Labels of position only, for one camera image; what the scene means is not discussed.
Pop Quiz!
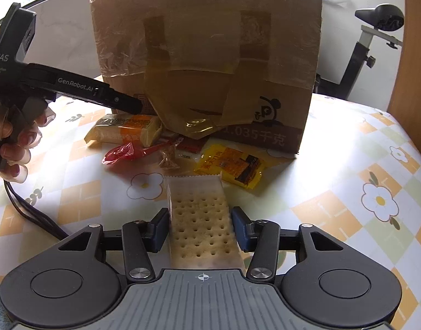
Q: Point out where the person's left hand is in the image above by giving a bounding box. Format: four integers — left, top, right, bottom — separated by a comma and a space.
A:
0, 98, 56, 183

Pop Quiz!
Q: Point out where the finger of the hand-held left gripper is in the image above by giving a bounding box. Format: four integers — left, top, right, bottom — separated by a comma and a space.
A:
94, 86, 144, 113

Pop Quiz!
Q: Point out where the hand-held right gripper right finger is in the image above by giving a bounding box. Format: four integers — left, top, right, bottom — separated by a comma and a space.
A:
231, 207, 345, 279

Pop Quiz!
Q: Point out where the tan and orange biscuit packet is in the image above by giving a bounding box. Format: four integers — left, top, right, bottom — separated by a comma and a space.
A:
84, 113, 164, 147

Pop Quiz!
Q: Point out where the red candy wrapper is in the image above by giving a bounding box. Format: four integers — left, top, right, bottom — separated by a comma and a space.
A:
102, 144, 164, 166

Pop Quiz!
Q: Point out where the brown cardboard box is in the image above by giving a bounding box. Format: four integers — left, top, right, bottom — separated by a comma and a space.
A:
90, 0, 324, 159

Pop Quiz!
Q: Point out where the black cable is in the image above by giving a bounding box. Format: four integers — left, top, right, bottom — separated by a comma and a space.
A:
4, 178, 70, 242

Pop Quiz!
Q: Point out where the floral checked bed sheet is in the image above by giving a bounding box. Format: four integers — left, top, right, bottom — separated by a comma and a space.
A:
0, 89, 421, 317

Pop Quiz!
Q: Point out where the clear cracker packet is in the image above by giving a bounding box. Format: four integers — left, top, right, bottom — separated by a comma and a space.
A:
163, 175, 246, 270

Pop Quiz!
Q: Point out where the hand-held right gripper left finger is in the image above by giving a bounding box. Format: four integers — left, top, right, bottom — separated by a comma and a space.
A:
56, 208, 170, 281

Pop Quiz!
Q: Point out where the wooden panel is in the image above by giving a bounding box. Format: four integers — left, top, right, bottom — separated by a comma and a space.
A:
386, 0, 421, 166

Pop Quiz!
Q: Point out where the black exercise bike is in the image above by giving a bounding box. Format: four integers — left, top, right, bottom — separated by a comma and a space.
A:
313, 0, 405, 101

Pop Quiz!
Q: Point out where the small clear candy wrapper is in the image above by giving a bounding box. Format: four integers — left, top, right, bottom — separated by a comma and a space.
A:
158, 146, 181, 170

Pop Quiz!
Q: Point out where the yellow snack packet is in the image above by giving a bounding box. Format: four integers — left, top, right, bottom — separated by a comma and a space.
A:
194, 144, 267, 190

